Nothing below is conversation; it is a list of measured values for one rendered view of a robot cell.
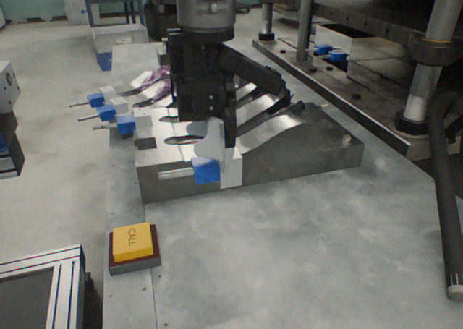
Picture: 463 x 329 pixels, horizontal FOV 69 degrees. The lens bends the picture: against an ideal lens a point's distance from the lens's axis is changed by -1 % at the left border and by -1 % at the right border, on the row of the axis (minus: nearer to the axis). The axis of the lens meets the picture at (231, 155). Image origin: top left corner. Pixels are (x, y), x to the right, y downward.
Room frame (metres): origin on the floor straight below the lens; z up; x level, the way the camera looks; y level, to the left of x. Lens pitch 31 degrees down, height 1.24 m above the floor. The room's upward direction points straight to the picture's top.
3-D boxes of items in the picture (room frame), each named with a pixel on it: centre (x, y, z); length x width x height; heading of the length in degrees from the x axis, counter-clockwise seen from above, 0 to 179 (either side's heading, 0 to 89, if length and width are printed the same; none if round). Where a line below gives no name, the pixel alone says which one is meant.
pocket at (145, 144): (0.61, 0.18, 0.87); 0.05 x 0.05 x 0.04; 16
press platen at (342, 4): (1.52, -0.71, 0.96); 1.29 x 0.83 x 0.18; 16
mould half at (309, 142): (0.72, -0.03, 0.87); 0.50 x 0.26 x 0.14; 106
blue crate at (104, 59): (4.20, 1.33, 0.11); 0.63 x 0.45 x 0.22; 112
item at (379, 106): (1.54, -0.71, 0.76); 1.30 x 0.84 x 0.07; 16
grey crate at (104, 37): (4.20, 1.34, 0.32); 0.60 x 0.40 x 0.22; 116
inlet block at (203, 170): (0.46, 0.05, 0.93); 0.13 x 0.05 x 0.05; 106
